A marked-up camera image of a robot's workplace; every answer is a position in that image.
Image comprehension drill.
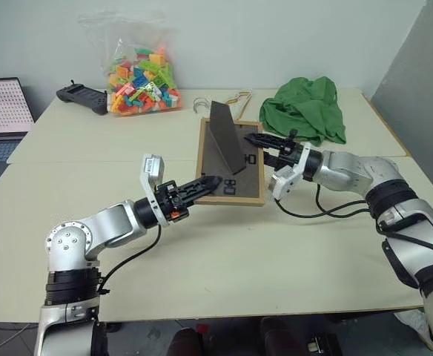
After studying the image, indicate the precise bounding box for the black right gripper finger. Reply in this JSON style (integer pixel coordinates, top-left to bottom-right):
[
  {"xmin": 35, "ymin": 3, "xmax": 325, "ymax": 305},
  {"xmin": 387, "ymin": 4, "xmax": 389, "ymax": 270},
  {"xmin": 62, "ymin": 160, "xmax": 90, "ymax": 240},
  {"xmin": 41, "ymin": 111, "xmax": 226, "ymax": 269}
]
[
  {"xmin": 242, "ymin": 132, "xmax": 290, "ymax": 150},
  {"xmin": 262, "ymin": 151, "xmax": 292, "ymax": 168}
]

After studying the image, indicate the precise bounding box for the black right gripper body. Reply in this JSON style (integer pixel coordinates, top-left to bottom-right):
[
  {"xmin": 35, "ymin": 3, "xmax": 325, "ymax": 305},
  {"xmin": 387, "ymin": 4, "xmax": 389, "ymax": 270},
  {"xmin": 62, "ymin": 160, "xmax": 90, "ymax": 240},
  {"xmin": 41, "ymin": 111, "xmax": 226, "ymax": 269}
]
[{"xmin": 280, "ymin": 128, "xmax": 305, "ymax": 168}]

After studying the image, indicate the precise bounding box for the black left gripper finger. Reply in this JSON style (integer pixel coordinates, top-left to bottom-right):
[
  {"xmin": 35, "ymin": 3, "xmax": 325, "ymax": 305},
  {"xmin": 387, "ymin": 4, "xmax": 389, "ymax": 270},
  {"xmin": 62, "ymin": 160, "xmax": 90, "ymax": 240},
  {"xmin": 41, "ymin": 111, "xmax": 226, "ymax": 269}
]
[
  {"xmin": 185, "ymin": 185, "xmax": 222, "ymax": 207},
  {"xmin": 179, "ymin": 175, "xmax": 224, "ymax": 197}
]

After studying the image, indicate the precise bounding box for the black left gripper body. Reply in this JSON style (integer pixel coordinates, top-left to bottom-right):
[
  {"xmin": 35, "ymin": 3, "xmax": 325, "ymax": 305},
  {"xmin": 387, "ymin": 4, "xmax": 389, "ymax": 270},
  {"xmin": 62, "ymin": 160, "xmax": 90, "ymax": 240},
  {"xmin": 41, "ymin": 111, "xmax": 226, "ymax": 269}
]
[{"xmin": 154, "ymin": 179, "xmax": 192, "ymax": 223}]

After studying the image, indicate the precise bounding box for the wooden picture frame with stand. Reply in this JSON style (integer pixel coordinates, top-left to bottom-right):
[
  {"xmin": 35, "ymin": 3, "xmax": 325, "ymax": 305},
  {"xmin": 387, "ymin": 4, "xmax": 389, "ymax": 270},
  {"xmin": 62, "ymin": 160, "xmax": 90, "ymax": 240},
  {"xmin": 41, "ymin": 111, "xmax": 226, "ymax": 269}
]
[{"xmin": 194, "ymin": 100, "xmax": 267, "ymax": 208}]

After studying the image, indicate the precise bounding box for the wooden clothes hanger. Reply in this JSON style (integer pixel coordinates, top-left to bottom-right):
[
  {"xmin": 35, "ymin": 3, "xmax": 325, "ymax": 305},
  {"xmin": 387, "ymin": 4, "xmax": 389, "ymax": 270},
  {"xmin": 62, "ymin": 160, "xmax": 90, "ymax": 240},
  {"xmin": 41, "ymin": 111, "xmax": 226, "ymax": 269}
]
[{"xmin": 223, "ymin": 90, "xmax": 254, "ymax": 120}]

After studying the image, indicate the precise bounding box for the green crumpled cloth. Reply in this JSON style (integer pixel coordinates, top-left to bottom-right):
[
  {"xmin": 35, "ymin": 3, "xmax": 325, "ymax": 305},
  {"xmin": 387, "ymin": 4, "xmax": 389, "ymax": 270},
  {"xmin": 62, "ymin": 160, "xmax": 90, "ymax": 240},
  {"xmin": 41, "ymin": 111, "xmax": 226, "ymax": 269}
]
[{"xmin": 258, "ymin": 76, "xmax": 348, "ymax": 147}]

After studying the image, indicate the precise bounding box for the clear bag of colourful bricks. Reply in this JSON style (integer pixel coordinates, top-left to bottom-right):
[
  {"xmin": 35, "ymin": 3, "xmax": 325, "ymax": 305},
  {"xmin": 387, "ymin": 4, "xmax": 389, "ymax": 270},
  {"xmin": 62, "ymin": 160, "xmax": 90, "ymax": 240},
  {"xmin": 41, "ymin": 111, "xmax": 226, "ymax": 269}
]
[{"xmin": 76, "ymin": 11, "xmax": 185, "ymax": 117}]

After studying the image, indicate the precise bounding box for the grey panel board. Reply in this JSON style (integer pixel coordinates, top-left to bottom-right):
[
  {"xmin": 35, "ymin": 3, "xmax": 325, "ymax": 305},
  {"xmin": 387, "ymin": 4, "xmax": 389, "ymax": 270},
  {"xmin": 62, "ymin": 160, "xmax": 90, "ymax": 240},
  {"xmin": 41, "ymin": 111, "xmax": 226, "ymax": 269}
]
[{"xmin": 371, "ymin": 0, "xmax": 433, "ymax": 209}]

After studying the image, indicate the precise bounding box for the black handheld controller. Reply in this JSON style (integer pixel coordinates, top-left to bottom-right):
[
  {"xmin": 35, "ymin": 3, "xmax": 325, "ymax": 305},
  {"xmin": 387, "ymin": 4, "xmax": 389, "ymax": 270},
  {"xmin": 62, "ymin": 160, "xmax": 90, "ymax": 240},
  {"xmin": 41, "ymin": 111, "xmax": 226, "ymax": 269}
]
[{"xmin": 55, "ymin": 79, "xmax": 109, "ymax": 117}]

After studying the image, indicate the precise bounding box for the dark red rounded shape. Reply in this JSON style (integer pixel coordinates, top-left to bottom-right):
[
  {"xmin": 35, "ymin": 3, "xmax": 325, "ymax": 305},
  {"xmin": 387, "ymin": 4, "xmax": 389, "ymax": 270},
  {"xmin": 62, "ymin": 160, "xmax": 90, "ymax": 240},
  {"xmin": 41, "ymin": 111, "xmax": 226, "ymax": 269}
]
[{"xmin": 167, "ymin": 327, "xmax": 204, "ymax": 356}]

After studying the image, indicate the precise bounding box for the open laptop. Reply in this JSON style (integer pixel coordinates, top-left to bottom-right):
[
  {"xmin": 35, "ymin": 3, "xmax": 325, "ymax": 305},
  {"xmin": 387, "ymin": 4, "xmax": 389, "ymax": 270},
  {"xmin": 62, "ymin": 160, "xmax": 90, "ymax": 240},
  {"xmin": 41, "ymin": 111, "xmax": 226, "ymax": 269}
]
[{"xmin": 0, "ymin": 76, "xmax": 36, "ymax": 165}]

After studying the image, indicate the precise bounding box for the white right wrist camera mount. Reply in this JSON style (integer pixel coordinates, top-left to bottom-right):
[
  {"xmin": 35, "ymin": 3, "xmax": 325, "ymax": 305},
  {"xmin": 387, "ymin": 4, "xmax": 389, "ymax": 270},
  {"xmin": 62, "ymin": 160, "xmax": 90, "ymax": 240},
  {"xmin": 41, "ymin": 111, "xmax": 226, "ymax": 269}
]
[{"xmin": 268, "ymin": 142, "xmax": 312, "ymax": 202}]

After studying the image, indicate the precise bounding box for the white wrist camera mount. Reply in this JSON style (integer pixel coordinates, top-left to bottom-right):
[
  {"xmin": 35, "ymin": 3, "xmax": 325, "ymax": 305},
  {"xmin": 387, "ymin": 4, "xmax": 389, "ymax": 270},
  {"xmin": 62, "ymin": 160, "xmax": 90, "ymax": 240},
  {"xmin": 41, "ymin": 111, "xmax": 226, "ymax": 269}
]
[
  {"xmin": 268, "ymin": 142, "xmax": 312, "ymax": 202},
  {"xmin": 139, "ymin": 152, "xmax": 188, "ymax": 228}
]

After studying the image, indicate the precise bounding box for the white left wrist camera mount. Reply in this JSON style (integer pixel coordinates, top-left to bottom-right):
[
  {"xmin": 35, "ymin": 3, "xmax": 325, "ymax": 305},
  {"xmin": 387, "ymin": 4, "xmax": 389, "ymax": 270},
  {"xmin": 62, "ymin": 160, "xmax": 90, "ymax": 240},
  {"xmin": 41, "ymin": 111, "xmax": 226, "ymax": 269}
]
[{"xmin": 139, "ymin": 152, "xmax": 188, "ymax": 228}]

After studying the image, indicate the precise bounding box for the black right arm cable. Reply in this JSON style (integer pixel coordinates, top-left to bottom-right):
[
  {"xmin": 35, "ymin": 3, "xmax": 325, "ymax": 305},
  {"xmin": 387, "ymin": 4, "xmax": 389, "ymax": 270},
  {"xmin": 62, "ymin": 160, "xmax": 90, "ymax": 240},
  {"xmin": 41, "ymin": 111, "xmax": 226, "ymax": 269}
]
[{"xmin": 273, "ymin": 182, "xmax": 433, "ymax": 259}]

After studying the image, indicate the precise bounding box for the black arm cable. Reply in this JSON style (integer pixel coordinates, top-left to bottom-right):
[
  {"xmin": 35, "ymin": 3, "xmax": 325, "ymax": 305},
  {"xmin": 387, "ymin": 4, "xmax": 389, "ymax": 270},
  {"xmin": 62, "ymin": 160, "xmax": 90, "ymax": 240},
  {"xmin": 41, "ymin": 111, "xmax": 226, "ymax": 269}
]
[
  {"xmin": 96, "ymin": 222, "xmax": 162, "ymax": 298},
  {"xmin": 273, "ymin": 182, "xmax": 433, "ymax": 259}
]

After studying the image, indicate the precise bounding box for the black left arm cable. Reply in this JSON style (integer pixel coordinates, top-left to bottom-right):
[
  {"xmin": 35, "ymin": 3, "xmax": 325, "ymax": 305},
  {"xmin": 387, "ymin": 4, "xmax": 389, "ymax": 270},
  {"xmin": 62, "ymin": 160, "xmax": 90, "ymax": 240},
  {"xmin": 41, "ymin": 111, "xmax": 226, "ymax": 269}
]
[{"xmin": 96, "ymin": 222, "xmax": 162, "ymax": 298}]

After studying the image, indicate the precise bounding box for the silver metal ring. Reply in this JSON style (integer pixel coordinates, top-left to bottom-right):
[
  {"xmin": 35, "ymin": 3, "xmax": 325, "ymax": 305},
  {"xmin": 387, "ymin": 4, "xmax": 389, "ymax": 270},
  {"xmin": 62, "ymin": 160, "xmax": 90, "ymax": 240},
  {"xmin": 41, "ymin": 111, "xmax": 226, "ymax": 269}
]
[{"xmin": 193, "ymin": 96, "xmax": 212, "ymax": 113}]

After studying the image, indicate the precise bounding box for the thin floor cable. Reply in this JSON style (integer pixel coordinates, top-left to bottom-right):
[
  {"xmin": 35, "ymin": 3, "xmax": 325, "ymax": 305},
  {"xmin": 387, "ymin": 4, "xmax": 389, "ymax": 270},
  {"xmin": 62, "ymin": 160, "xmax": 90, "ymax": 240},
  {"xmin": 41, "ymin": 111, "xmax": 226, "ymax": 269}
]
[{"xmin": 0, "ymin": 321, "xmax": 36, "ymax": 346}]

